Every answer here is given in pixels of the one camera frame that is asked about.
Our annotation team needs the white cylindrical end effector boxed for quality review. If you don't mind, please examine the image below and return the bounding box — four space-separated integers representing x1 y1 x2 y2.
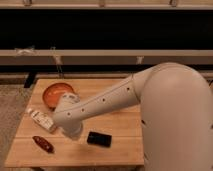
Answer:
63 122 83 140

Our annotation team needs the black eraser block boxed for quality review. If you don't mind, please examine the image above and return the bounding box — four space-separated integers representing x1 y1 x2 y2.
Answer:
87 131 112 147

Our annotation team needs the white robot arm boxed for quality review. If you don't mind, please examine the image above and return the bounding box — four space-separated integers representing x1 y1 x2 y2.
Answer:
53 63 213 171

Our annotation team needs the white carton with print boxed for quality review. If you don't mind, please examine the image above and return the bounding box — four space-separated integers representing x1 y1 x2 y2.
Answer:
27 108 57 133

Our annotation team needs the dark red snack packet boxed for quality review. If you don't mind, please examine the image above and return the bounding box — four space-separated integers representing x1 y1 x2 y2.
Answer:
33 136 54 153

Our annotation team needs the orange round bowl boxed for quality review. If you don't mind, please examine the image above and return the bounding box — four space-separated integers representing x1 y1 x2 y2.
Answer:
42 83 74 110

